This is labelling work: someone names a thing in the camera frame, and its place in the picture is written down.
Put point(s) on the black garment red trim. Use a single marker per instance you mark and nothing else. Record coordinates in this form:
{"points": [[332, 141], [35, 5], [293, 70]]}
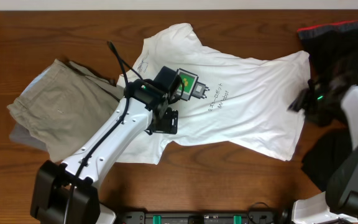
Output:
{"points": [[333, 50]]}

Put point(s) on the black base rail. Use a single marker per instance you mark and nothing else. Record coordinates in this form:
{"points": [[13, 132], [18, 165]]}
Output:
{"points": [[257, 216]]}

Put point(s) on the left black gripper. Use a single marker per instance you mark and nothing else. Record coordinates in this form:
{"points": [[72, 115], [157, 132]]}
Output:
{"points": [[171, 124]]}

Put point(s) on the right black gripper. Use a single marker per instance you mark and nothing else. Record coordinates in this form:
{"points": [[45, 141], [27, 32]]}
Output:
{"points": [[302, 101]]}

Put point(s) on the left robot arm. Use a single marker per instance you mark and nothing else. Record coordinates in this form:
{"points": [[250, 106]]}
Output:
{"points": [[68, 192]]}

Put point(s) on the white printed t-shirt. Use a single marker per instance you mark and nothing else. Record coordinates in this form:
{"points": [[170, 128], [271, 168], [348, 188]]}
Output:
{"points": [[225, 98]]}

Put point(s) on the folded grey garment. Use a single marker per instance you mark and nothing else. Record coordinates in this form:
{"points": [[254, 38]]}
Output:
{"points": [[21, 135]]}

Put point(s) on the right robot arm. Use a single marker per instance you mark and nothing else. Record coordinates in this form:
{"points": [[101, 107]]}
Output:
{"points": [[339, 202]]}

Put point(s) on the folded khaki trousers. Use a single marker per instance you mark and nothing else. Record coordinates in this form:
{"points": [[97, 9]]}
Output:
{"points": [[64, 106]]}

